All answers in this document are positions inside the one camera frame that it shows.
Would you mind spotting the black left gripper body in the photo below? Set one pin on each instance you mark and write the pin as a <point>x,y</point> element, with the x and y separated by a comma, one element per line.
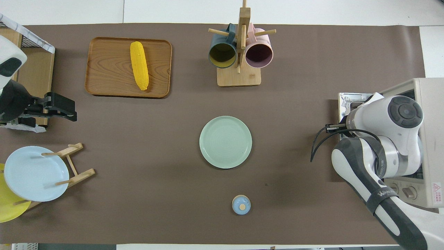
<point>39,107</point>

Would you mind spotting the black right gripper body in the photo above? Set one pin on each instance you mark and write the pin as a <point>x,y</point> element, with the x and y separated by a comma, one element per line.
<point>334,128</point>

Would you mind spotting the glass oven door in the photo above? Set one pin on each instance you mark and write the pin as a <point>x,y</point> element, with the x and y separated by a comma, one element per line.
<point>347,100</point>

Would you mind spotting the yellow corn cob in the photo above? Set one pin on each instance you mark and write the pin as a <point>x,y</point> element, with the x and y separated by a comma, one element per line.
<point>139,66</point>

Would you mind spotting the pale green plate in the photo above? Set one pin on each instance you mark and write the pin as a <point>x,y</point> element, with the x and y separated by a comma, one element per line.
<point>225,142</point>

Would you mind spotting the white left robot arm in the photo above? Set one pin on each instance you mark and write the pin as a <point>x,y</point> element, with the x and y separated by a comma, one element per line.
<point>8,48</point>

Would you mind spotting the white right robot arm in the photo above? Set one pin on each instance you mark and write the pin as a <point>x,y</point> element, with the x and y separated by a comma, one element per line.
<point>381,114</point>

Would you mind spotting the beige oven knob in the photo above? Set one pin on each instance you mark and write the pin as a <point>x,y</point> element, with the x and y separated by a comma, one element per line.
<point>410,193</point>

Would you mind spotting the beige toaster oven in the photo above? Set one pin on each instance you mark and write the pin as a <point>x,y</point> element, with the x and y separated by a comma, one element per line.
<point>433,139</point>

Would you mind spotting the light blue plate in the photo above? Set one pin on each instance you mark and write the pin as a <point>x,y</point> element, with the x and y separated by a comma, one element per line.
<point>34,173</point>

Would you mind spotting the brown wooden tray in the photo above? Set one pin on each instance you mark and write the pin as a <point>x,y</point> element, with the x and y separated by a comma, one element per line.
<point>104,69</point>

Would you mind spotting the wooden plate rack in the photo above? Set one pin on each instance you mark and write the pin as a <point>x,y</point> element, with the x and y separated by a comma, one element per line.
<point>81,175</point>

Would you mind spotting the brown paper table mat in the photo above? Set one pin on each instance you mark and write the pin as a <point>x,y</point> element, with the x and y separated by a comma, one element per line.
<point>295,69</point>

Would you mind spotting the yellow plate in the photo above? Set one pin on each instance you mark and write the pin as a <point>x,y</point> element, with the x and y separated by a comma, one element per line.
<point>10,208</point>

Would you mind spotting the pink mug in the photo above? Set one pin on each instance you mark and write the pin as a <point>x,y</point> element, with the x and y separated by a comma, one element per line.
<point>259,55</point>

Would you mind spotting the wooden mug tree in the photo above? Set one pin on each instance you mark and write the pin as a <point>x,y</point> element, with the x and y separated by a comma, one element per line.
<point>239,80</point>

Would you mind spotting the dark blue mug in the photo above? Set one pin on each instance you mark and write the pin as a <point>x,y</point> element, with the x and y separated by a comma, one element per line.
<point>222,55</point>

